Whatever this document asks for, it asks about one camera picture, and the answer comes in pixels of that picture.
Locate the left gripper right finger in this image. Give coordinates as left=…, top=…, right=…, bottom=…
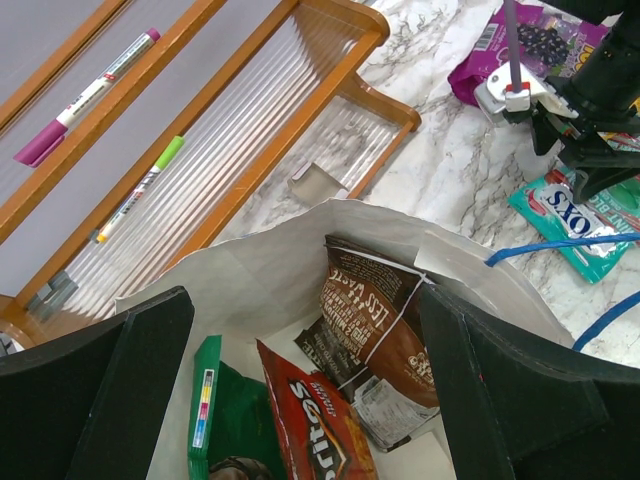
left=420, top=285, right=639, bottom=479

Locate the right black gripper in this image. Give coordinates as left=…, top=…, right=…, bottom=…
left=532, top=1, right=639, bottom=203

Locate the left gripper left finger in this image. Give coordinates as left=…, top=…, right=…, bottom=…
left=1, top=287, right=195, bottom=479

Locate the teal Fox's mint candy bag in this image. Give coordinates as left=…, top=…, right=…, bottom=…
left=508, top=168, right=639, bottom=284

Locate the green Real chips bag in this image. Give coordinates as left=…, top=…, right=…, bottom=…
left=187, top=335, right=287, bottom=479

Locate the brown kettle chips bag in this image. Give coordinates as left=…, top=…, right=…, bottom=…
left=295, top=235, right=440, bottom=451

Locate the red Doritos chips bag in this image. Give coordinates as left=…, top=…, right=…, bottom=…
left=257, top=341, right=378, bottom=479

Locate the blue checkered paper bag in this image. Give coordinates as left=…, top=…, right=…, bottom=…
left=113, top=197, right=640, bottom=480

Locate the orange Fox's fruit candy bag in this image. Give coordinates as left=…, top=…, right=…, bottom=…
left=600, top=132, right=640, bottom=152

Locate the purple snack packet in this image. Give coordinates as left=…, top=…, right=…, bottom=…
left=448, top=3, right=608, bottom=106

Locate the pink marker pen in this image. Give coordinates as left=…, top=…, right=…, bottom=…
left=13, top=28, right=161, bottom=168

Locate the wooden two-tier shelf rack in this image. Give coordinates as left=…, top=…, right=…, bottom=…
left=1, top=1, right=421, bottom=348

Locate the green marker pen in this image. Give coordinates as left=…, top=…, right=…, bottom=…
left=94, top=136, right=185, bottom=243

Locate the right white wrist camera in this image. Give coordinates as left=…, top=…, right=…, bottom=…
left=473, top=63, right=578, bottom=126

